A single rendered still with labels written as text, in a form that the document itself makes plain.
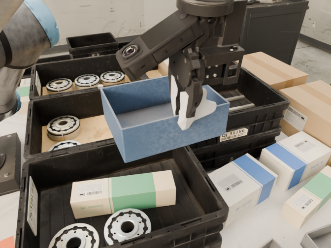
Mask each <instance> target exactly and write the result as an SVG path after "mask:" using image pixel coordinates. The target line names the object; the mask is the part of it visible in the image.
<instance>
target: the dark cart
mask: <svg viewBox="0 0 331 248"><path fill-rule="evenodd" d="M308 3H309V1H307V0H282V1H281V2H274V3H273V4H272V3H261V2H260V3H257V2H255V3H253V4H247V6H246V11H245V15H244V20H243V24H242V29H241V33H240V38H239V42H238V44H239V46H240V47H241V48H243V49H244V50H245V52H244V55H247V54H252V53H257V52H263V53H265V54H267V55H269V56H271V57H273V58H275V59H277V60H279V61H281V62H284V63H286V64H288V65H290V66H291V62H292V59H293V55H294V52H295V48H296V45H297V41H298V37H299V34H300V30H301V27H302V23H303V20H304V17H305V13H306V10H307V7H308Z"/></svg>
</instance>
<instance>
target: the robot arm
mask: <svg viewBox="0 0 331 248"><path fill-rule="evenodd" d="M247 2H248V0H176V7H177V8H178V10H177V11H175V12H174V13H172V14H171V15H169V16H168V17H166V18H165V19H163V20H162V21H161V22H159V23H158V24H156V25H155V26H153V27H152V28H151V29H149V30H148V31H146V32H145V33H143V34H142V35H141V36H139V37H138V38H136V39H135V40H133V41H132V42H130V43H129V44H127V45H126V46H125V47H123V48H122V49H120V50H119V51H117V52H116V59H117V61H118V63H119V65H120V67H121V69H122V70H123V71H124V73H125V74H126V75H127V76H128V78H130V79H131V80H136V79H138V78H139V77H141V76H142V75H144V74H145V73H147V72H148V71H149V70H151V69H152V68H154V67H156V66H157V65H159V64H160V63H162V62H163V61H165V60H166V59H167V58H169V63H168V81H169V91H170V95H171V104H172V109H173V114H174V116H175V115H179V119H178V121H177V123H178V125H179V126H180V128H181V129H182V130H187V129H188V128H189V127H190V126H191V124H192V123H193V121H195V120H197V119H199V118H202V117H204V116H206V115H208V114H211V113H212V112H214V111H215V109H216V102H214V101H210V100H207V99H206V95H207V90H206V89H205V88H204V87H202V86H204V85H210V86H211V85H217V84H221V83H222V82H223V85H229V84H234V83H237V81H238V77H239V72H240V68H241V64H242V60H243V56H244V52H245V50H244V49H243V48H241V47H240V46H239V44H238V42H239V38H240V33H241V29H242V24H243V20H244V15H245V11H246V6H247ZM59 39H60V33H59V28H58V25H57V22H56V20H55V18H54V16H53V14H52V12H51V11H50V9H49V8H48V7H47V6H46V4H45V3H44V2H43V1H41V0H0V122H1V121H3V120H5V119H6V118H8V117H11V116H13V115H14V114H16V113H17V112H18V111H19V110H20V109H21V105H22V102H21V100H20V99H21V98H20V96H19V94H18V92H17V90H16V89H17V87H18V85H19V82H20V80H21V78H22V76H23V74H24V72H25V70H26V69H27V68H30V67H32V66H33V65H35V64H36V62H37V61H38V59H39V57H40V55H41V53H42V52H43V51H44V50H46V49H48V48H53V46H55V45H56V44H57V43H58V42H59ZM231 49H233V51H231ZM234 49H236V50H234ZM232 61H239V62H238V66H237V71H236V75H235V76H231V77H227V76H228V75H231V74H232V68H230V62H232Z"/></svg>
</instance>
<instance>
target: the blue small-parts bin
mask: <svg viewBox="0 0 331 248"><path fill-rule="evenodd" d="M202 87H204V88H205V89H206V90H207V95H206V99H207V100H210V101H214V102H216V109H215V111H214V112H212V113H211V114H208V115H206V116H204V117H202V118H199V119H197V120H195V121H193V123H192V124H191V126H190V127H189V128H188V129H187V130H182V129H181V128H180V126H179V125H178V123H177V121H178V119H179V115H175V116H174V114H173V109H172V104H171V95H170V91H169V81H168V75H167V76H162V77H156V78H151V79H146V80H141V81H135V82H130V83H125V84H120V85H115V86H110V87H104V88H100V93H101V99H102V105H103V112H104V118H105V120H106V122H107V125H108V127H109V129H110V131H111V133H112V136H113V138H114V140H115V142H116V145H117V147H118V149H119V151H120V154H121V156H122V158H123V160H124V163H127V162H131V161H134V160H138V159H141V158H145V157H148V156H152V155H156V154H159V153H163V152H166V151H170V150H173V149H177V148H180V147H183V146H186V145H190V144H193V143H197V142H200V141H204V140H207V139H211V138H214V137H218V136H221V135H225V133H226V127H227V120H228V114H229V107H230V103H229V102H228V101H227V100H226V99H225V98H223V97H222V96H221V95H220V94H218V93H217V92H216V91H215V90H214V89H212V88H211V87H210V86H209V85H204V86H202Z"/></svg>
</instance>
